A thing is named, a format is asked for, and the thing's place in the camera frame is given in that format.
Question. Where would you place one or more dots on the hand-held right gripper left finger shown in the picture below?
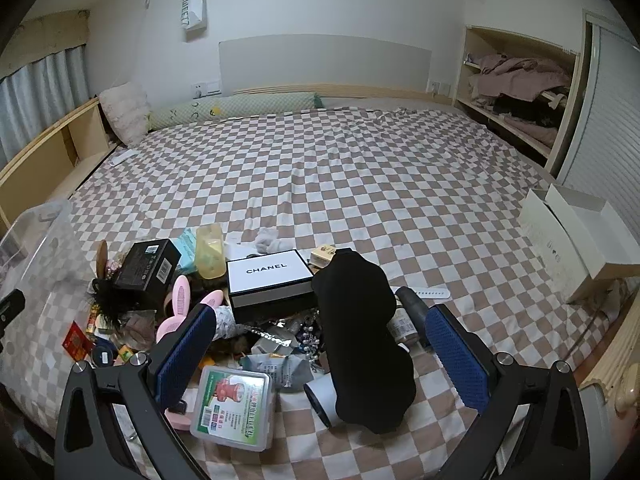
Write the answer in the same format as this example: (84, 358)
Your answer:
(184, 357)

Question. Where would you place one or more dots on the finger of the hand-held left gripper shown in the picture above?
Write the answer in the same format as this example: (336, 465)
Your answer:
(10, 310)

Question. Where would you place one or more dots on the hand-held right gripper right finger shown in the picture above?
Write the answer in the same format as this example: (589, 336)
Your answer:
(457, 360)

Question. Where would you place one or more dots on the pink bunny ear hairbrush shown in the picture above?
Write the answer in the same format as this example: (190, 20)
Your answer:
(172, 327)

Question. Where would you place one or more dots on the clear plastic storage container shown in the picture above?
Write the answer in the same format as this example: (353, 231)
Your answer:
(45, 255)

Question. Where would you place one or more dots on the black fuzzy pompom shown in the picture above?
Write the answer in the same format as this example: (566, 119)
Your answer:
(107, 305)

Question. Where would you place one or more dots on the grey orange snack bag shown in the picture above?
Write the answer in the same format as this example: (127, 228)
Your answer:
(280, 370)

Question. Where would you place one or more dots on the dark grey bottle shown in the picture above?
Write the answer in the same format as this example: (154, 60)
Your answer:
(412, 310)

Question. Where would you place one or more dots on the clear case with green label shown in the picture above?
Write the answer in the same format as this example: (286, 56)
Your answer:
(235, 410)

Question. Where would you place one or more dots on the red packet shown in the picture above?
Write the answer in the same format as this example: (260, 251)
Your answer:
(77, 340)

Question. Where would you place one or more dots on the black box with barcode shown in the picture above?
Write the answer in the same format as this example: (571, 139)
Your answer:
(147, 265)

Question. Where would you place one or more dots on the yellow translucent bottle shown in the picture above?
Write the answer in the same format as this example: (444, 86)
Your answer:
(209, 252)

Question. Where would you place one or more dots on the white gift box black rim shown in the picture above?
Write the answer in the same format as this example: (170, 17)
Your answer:
(267, 275)

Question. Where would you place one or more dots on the pearl tiara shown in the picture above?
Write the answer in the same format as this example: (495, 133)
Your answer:
(310, 332)

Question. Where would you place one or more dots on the white cylinder with black end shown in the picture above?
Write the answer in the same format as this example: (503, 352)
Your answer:
(320, 400)

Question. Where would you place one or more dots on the white balled socks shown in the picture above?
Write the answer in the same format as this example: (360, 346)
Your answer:
(267, 240)

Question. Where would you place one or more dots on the wooden bedside shelf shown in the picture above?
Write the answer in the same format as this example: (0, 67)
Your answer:
(55, 155)

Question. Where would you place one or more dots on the open white cardboard box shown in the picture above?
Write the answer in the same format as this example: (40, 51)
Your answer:
(570, 235)

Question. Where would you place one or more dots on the small wooden stamp box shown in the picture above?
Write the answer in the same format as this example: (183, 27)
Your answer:
(322, 254)

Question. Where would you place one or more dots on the grey curtain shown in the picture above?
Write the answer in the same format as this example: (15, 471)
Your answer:
(40, 95)

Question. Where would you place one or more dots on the fluffy white pillow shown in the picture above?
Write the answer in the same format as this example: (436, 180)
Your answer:
(125, 112)

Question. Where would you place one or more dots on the long green pillow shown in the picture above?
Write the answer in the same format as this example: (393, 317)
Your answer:
(230, 109)

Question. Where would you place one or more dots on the wooden wardrobe shelf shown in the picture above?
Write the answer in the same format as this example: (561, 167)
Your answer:
(505, 110)

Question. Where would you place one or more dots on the white sliding door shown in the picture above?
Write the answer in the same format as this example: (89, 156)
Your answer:
(607, 120)

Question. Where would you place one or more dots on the pile of pink clothes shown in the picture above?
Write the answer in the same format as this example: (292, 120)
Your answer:
(515, 77)

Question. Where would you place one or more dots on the white paper bag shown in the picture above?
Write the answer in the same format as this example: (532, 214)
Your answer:
(193, 7)

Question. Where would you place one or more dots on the white wall socket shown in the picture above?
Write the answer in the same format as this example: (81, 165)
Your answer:
(440, 87)
(205, 89)

